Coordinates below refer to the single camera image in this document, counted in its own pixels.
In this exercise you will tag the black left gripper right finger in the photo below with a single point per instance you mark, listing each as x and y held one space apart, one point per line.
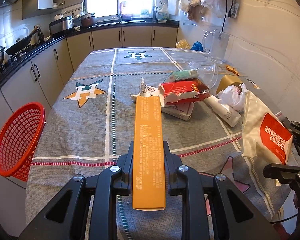
185 181

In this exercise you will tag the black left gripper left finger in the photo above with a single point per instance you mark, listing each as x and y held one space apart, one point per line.
111 182

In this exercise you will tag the orange cardboard box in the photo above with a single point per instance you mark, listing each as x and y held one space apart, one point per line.
149 187

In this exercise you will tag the white red paper bag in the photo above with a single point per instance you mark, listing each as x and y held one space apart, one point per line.
265 139

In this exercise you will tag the white red box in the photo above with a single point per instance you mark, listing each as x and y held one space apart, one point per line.
181 111

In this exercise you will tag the white plastic bottle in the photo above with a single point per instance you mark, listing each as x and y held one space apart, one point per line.
225 112

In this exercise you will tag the torn red paper box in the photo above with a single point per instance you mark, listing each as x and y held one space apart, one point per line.
181 92

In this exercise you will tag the white wrapper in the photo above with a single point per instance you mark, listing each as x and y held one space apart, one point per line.
145 91

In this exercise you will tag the white plastic bag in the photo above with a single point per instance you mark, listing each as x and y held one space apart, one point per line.
234 96

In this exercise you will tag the green tissue pack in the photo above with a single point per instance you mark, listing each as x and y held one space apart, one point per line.
182 75

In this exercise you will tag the gold paper cup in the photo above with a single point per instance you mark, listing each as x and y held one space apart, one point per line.
228 80

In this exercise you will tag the grey patterned tablecloth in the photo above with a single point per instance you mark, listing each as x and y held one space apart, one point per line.
91 124

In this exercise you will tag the red plastic mesh basket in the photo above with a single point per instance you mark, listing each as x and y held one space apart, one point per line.
19 138

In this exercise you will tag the orange peel pieces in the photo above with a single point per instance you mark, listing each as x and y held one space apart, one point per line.
232 69

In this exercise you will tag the blue plastic bag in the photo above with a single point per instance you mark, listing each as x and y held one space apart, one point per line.
197 46

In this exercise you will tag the yellow plastic bag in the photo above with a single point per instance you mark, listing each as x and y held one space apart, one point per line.
183 44

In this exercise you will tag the clear glass pitcher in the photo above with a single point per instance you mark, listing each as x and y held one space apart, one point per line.
215 44

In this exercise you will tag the dark cooking pot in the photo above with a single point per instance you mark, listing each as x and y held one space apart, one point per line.
88 20

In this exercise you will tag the silver rice cooker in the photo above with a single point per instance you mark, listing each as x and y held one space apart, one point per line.
61 25

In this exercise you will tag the black frying pan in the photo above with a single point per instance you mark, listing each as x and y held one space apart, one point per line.
20 45

